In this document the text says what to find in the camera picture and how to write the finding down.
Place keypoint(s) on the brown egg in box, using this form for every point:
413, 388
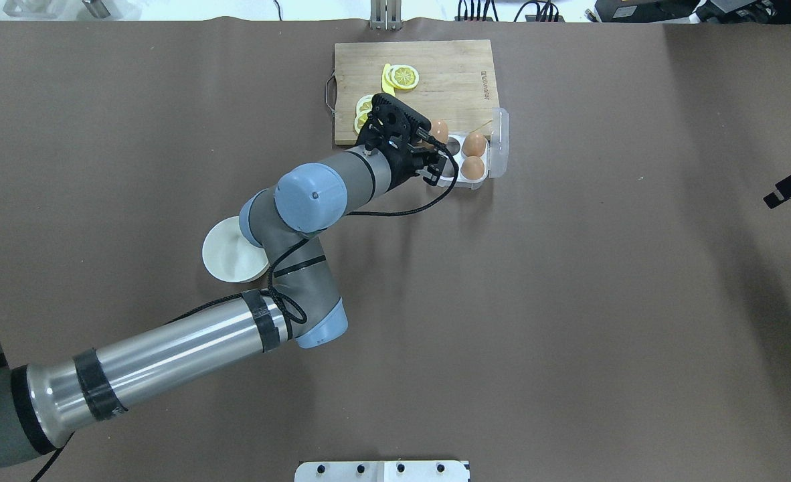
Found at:
474, 145
473, 168

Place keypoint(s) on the yellow plastic knife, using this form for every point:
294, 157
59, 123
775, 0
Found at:
387, 84

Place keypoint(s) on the lemon slice near knife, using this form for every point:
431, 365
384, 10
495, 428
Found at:
402, 76

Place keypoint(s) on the brown egg from bowl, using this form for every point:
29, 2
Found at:
439, 130

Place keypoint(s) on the clear plastic egg box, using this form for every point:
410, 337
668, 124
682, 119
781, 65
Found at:
497, 132

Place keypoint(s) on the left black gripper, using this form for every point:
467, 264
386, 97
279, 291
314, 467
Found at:
403, 167

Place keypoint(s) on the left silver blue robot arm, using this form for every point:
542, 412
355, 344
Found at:
42, 407

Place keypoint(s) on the white ceramic bowl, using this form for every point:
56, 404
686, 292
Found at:
228, 256

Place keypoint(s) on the wooden cutting board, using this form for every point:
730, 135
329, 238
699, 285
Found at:
457, 82

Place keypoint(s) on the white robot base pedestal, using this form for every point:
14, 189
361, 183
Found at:
395, 470

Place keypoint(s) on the aluminium frame post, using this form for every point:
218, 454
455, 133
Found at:
386, 15

